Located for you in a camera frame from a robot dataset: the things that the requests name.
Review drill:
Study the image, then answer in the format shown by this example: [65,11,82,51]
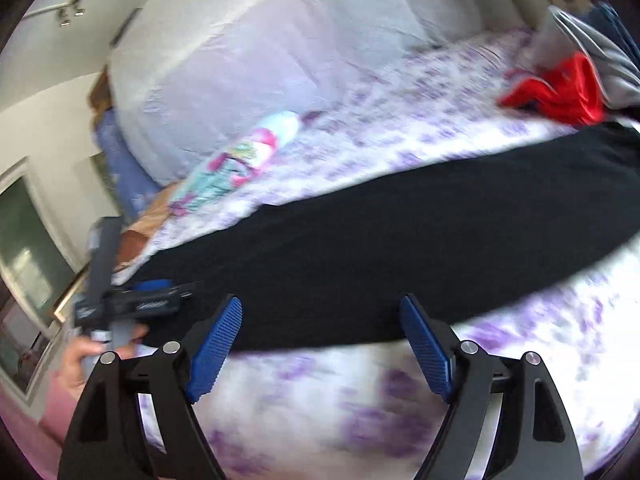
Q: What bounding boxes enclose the blue printed cloth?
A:
[95,107,161,221]

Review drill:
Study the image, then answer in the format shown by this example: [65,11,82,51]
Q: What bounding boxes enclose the white framed mirror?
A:
[0,157,83,321]

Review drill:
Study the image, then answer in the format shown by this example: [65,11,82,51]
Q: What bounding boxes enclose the folded teal floral blanket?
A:
[167,111,301,216]

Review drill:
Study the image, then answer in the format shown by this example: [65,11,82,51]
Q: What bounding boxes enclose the navy garment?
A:
[587,1,633,56]

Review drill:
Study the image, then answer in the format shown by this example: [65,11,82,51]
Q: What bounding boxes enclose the black pants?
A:
[112,120,640,353]

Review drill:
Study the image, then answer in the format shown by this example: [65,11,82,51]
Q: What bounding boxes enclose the person's left forearm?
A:
[37,375,87,443]

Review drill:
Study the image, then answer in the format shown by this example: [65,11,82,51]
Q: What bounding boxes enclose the purple floral bed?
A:
[110,27,640,476]

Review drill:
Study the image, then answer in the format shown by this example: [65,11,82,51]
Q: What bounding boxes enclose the purple floral pillow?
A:
[465,27,538,73]

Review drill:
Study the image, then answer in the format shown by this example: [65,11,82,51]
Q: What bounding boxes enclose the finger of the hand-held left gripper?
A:
[127,279,195,301]

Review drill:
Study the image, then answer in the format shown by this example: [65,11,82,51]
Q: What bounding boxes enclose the grey garment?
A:
[530,5,640,108]

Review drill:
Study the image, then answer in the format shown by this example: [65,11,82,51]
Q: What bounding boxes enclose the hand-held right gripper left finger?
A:
[57,294,244,480]

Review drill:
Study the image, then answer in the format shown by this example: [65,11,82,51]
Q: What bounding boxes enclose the red garment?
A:
[497,52,608,127]

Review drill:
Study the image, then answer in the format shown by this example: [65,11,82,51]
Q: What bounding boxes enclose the wooden headboard frame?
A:
[89,67,118,113]

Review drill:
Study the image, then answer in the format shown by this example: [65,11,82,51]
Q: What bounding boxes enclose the ceiling track light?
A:
[22,0,86,28]

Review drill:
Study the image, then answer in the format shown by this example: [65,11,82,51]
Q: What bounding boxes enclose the brown pillow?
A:
[117,182,186,266]

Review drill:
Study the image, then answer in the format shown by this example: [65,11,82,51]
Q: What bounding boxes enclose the person's left hand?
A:
[62,325,151,401]

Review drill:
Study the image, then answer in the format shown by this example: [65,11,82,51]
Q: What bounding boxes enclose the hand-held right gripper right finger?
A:
[399,294,585,480]

